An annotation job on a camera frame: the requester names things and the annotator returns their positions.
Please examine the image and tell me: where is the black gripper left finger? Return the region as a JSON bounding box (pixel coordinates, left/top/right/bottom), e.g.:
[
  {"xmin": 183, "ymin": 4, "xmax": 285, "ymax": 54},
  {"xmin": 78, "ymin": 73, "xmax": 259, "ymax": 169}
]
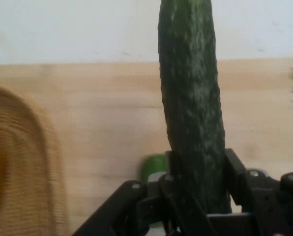
[{"xmin": 71, "ymin": 150, "xmax": 209, "ymax": 236}]

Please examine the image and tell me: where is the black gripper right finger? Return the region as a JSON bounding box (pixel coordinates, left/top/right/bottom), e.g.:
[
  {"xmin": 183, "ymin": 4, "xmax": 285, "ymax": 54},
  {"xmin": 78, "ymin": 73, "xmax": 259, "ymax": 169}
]
[{"xmin": 224, "ymin": 148, "xmax": 293, "ymax": 236}]

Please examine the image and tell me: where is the dark green cucumber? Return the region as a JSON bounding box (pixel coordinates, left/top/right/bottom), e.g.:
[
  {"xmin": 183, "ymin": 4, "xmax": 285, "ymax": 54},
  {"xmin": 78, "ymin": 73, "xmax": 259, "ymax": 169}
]
[{"xmin": 157, "ymin": 0, "xmax": 233, "ymax": 215}]

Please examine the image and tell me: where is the green bell pepper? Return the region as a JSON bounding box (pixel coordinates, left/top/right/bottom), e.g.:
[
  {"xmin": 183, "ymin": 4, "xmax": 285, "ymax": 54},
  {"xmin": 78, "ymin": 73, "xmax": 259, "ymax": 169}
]
[{"xmin": 140, "ymin": 154, "xmax": 168, "ymax": 228}]

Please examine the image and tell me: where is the woven golden basket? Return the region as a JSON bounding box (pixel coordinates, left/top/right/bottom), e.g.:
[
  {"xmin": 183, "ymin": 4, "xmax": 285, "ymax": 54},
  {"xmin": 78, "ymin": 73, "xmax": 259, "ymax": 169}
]
[{"xmin": 0, "ymin": 81, "xmax": 71, "ymax": 236}]

